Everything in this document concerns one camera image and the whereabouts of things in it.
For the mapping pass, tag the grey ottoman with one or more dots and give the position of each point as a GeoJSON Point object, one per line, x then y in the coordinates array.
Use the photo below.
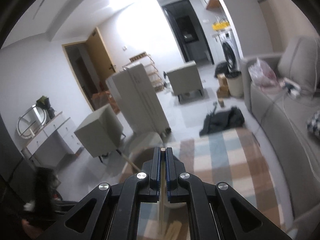
{"type": "Point", "coordinates": [101, 132]}
{"type": "Point", "coordinates": [185, 79]}

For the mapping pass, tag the wooden door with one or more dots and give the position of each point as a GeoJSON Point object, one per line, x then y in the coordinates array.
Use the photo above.
{"type": "Point", "coordinates": [99, 56]}

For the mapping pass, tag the grey ottoman far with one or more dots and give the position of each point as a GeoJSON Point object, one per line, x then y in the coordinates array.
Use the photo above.
{"type": "Point", "coordinates": [185, 79]}

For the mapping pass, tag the white power strip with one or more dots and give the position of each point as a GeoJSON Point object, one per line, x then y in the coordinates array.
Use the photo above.
{"type": "Point", "coordinates": [293, 88]}

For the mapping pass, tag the black bag on floor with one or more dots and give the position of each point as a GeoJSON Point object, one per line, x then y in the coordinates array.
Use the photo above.
{"type": "Point", "coordinates": [223, 120]}

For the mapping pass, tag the bundle of wooden chopsticks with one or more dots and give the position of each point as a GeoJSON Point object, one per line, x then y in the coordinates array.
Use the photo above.
{"type": "Point", "coordinates": [173, 231]}

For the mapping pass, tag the houndstooth pillow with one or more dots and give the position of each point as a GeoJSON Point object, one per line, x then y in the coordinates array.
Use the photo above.
{"type": "Point", "coordinates": [313, 124]}

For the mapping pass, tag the plastic bag on sofa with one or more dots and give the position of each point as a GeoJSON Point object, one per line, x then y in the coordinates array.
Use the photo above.
{"type": "Point", "coordinates": [262, 75]}

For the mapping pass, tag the washing machine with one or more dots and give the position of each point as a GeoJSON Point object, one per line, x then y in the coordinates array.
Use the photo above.
{"type": "Point", "coordinates": [230, 50]}

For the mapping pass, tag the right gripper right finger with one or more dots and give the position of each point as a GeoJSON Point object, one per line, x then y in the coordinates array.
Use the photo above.
{"type": "Point", "coordinates": [216, 211]}

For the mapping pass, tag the beige trash bin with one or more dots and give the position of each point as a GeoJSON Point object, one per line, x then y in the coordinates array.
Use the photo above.
{"type": "Point", "coordinates": [235, 84]}

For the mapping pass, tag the wooden shoe rack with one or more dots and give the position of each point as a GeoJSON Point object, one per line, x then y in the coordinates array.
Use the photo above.
{"type": "Point", "coordinates": [152, 72]}

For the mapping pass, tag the white utensil holder cup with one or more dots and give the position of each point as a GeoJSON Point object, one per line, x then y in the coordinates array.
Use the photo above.
{"type": "Point", "coordinates": [140, 149]}

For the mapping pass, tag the white drawer cabinet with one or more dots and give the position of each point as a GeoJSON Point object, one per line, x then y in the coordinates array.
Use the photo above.
{"type": "Point", "coordinates": [55, 140]}

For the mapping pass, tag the cardboard boxes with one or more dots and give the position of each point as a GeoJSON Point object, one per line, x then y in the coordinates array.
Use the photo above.
{"type": "Point", "coordinates": [223, 90]}

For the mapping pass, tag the yellow crate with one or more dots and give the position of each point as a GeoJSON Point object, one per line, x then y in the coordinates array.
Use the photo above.
{"type": "Point", "coordinates": [220, 25]}

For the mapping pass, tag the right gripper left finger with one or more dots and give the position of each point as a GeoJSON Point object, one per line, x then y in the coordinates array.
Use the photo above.
{"type": "Point", "coordinates": [111, 211]}

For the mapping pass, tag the plaid tablecloth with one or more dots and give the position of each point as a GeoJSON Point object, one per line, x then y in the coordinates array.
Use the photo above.
{"type": "Point", "coordinates": [231, 156]}

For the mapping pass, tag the grey sofa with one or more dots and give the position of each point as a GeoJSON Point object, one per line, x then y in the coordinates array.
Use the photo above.
{"type": "Point", "coordinates": [283, 118]}

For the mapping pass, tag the round mirror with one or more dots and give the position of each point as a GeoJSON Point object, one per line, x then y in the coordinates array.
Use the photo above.
{"type": "Point", "coordinates": [31, 122]}

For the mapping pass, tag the wooden chopstick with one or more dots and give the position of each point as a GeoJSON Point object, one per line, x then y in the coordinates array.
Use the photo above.
{"type": "Point", "coordinates": [162, 193]}

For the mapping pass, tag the grey ottoman near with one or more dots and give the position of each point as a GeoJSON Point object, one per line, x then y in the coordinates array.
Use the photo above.
{"type": "Point", "coordinates": [101, 132]}

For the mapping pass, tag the white suitcase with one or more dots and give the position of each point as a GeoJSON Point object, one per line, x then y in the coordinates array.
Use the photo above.
{"type": "Point", "coordinates": [137, 100]}

